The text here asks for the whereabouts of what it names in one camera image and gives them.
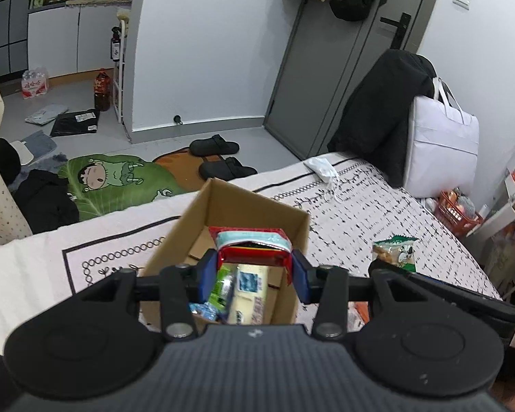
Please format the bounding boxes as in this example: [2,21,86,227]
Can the red snack packet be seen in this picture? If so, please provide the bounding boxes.
[208,226,293,286]

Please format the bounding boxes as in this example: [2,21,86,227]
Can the white face mask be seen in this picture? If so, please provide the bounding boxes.
[303,156,345,203]

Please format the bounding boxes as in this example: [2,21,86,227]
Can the black door handle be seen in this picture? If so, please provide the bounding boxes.
[380,13,412,50]

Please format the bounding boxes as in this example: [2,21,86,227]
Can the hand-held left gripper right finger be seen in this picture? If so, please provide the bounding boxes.
[291,249,440,339]

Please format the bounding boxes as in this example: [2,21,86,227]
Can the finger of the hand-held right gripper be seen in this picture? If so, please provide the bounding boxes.
[368,261,505,324]

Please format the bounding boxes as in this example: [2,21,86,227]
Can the green cartoon rug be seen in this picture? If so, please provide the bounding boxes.
[57,153,190,224]

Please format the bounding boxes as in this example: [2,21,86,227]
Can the black plastic bag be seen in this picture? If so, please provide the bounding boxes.
[50,109,101,137]

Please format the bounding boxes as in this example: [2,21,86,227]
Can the brown cardboard box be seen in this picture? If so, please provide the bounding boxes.
[136,177,311,337]

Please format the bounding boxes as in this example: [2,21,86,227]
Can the blue jeans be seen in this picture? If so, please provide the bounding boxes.
[9,130,57,166]

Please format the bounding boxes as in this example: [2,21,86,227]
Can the black jacket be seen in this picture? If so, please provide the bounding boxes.
[327,49,437,188]

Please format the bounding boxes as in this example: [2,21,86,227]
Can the white narrow rack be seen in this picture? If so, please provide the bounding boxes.
[112,8,132,123]

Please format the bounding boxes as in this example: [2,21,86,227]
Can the grey folded cloth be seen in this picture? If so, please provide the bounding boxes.
[24,103,70,126]

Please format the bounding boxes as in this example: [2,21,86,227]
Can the pack of water bottles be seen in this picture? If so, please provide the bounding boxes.
[21,66,51,101]

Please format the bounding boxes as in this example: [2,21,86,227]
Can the grey door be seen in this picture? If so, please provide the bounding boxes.
[264,0,448,160]

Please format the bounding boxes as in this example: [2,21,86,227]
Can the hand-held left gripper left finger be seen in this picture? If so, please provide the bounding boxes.
[74,249,219,339]

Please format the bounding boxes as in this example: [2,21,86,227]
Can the green snack packet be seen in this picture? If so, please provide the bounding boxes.
[372,234,420,274]
[208,264,238,315]

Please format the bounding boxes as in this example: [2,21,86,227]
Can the orange snack packet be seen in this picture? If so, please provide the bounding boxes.
[347,301,372,332]

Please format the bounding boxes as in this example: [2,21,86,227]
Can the dark drink bottle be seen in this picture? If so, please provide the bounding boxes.
[93,69,113,113]

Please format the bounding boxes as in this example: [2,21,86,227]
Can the blue snack packet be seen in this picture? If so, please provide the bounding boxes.
[189,301,220,322]

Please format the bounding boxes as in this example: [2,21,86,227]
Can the white cabinet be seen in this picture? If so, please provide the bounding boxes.
[27,2,132,80]

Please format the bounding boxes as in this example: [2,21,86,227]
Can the cream polka dot cloth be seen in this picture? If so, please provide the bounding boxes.
[0,46,34,250]

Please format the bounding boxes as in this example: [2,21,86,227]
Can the black clothing pile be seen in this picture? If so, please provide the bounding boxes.
[13,169,80,235]

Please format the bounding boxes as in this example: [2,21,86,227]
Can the white tote bag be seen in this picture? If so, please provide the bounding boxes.
[402,76,480,199]

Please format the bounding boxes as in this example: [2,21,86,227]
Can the cream cracker packet blue label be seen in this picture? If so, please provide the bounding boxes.
[227,263,271,325]

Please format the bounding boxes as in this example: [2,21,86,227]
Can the black spray bottle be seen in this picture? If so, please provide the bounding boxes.
[110,26,123,63]

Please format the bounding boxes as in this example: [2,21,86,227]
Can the red plastic basket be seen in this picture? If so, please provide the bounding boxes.
[433,188,484,238]

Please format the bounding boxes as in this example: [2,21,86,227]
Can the black hat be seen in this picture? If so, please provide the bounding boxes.
[0,137,22,185]

